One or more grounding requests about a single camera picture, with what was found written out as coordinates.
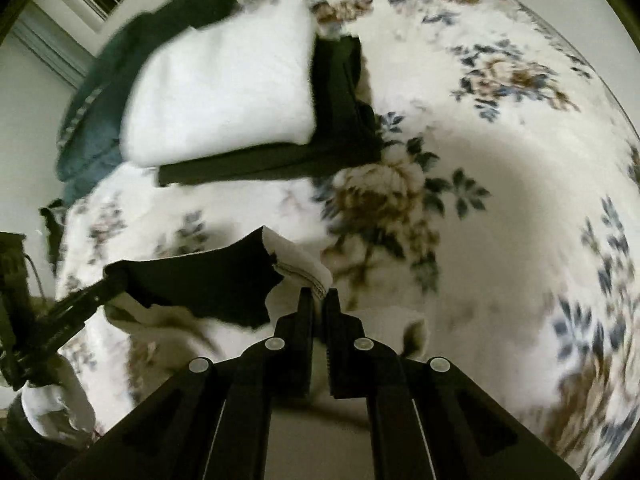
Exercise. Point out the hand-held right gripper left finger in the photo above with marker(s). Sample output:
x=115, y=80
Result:
x=299, y=345

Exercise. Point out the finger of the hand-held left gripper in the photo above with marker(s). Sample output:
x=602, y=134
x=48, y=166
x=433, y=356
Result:
x=75, y=305

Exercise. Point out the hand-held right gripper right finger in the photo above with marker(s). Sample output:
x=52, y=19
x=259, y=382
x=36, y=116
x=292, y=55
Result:
x=339, y=345

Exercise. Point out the black and white small garment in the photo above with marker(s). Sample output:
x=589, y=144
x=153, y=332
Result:
x=200, y=280

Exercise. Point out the dark teal folded cloth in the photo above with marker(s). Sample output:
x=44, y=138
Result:
x=95, y=110

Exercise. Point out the floral printed blanket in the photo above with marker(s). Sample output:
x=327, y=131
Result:
x=490, y=200

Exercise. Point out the black folded cloth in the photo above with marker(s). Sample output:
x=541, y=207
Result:
x=340, y=125

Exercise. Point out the white folded cloth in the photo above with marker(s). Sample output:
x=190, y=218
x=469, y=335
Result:
x=215, y=80

